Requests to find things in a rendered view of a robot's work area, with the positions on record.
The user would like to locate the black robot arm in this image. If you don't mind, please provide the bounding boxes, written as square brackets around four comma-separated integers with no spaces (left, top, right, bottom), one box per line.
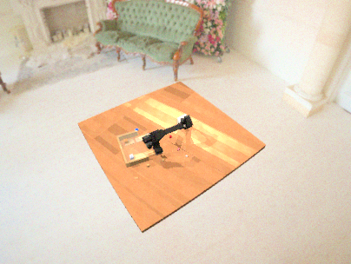
[142,115,194,149]

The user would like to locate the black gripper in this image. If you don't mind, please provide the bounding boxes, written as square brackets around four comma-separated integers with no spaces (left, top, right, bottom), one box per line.
[153,141,163,154]

